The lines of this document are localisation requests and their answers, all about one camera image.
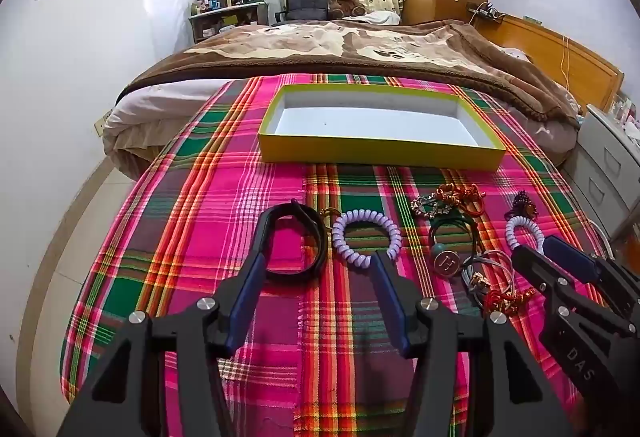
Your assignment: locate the purple spiral hair tie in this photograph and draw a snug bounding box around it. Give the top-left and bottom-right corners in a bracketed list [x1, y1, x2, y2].
[331, 211, 402, 268]

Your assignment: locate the small red knotted bracelet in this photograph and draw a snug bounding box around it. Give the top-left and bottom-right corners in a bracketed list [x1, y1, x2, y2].
[482, 287, 536, 317]

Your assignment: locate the pale blue spiral hair tie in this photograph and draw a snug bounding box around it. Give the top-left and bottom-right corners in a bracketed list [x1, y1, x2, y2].
[504, 214, 546, 255]

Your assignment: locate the white pillow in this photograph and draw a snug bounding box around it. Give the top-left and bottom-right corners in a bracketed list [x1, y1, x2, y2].
[345, 10, 402, 26]

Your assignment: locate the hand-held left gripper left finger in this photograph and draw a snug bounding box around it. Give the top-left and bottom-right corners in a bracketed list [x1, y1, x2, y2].
[57, 208, 276, 437]

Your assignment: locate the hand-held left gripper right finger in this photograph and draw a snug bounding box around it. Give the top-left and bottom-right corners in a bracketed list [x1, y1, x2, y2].
[371, 251, 576, 437]

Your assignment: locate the power strip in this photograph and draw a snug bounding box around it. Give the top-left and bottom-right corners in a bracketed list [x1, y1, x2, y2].
[467, 2, 503, 20]

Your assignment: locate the dark hair tie with charm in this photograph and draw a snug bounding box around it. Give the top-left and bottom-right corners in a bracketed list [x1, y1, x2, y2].
[428, 214, 483, 278]

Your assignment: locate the white drawer cabinet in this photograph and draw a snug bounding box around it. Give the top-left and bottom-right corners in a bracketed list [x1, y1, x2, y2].
[562, 104, 640, 238]

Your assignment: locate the dark red bead bracelet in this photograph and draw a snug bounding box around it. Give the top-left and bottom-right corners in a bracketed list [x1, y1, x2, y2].
[510, 191, 538, 220]

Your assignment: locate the grey cord bracelet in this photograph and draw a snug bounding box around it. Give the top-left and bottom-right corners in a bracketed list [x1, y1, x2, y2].
[461, 249, 516, 313]

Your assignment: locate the dark grey chair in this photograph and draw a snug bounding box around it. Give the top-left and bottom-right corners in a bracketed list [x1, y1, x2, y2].
[274, 0, 331, 23]

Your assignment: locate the black leather bracelet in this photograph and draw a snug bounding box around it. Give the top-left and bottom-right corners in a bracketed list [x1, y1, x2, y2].
[262, 202, 330, 279]

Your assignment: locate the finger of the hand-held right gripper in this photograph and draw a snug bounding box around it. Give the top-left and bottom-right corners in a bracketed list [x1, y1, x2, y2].
[511, 244, 581, 323]
[542, 235, 640, 313]

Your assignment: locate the yellow-green shallow cardboard box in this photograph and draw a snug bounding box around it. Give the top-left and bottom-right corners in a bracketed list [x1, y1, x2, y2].
[257, 84, 507, 170]

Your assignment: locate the brown patterned blanket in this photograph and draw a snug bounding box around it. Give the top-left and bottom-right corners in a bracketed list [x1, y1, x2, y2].
[116, 20, 581, 128]

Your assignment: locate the bed with pale sheet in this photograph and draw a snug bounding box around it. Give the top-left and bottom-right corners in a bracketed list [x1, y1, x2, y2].
[101, 17, 583, 185]

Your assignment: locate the orange red knotted cord bracelet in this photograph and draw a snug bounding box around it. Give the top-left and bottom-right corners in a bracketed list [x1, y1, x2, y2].
[434, 183, 487, 218]

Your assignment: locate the cluttered desk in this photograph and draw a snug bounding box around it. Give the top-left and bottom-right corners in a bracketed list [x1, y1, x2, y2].
[188, 1, 271, 43]

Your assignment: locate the pink green plaid cloth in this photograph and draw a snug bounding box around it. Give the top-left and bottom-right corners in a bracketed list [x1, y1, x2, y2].
[60, 73, 608, 437]

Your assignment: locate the beaded charm bracelet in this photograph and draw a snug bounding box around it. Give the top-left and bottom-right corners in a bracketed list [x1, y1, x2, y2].
[410, 192, 451, 219]

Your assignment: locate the wooden headboard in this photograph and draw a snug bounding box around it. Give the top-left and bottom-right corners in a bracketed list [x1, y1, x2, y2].
[472, 12, 626, 115]

